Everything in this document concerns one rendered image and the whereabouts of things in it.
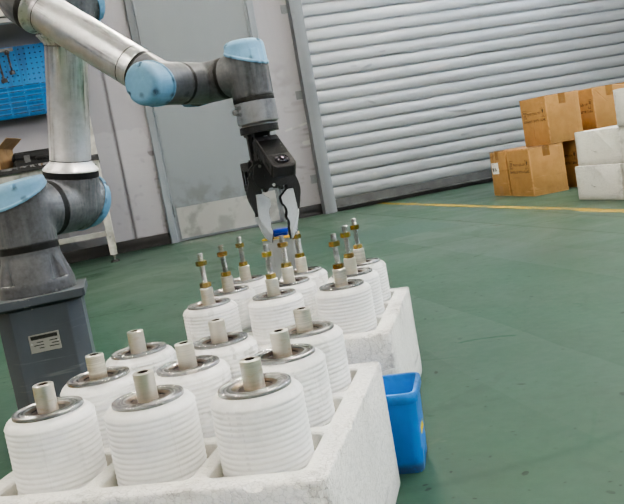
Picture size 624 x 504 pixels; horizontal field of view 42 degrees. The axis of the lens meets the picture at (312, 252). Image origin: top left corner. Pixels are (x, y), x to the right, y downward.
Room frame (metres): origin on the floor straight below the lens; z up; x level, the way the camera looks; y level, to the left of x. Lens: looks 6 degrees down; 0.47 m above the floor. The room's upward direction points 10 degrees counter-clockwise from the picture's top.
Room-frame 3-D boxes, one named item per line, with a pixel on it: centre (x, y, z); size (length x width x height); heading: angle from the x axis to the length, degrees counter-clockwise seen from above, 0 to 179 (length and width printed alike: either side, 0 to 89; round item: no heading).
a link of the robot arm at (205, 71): (1.53, 0.15, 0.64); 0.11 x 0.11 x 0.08; 59
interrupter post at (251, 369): (0.80, 0.08, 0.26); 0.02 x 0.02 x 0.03
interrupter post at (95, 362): (0.97, 0.28, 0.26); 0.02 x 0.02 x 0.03
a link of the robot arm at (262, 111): (1.49, 0.06, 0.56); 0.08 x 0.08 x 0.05
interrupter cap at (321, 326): (1.03, 0.03, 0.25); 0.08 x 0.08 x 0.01
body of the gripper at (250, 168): (1.50, 0.06, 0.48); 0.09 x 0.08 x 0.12; 18
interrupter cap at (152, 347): (1.08, 0.26, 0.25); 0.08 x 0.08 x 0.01
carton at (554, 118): (5.18, -1.65, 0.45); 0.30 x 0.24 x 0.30; 15
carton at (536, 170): (5.14, -1.50, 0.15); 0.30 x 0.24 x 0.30; 12
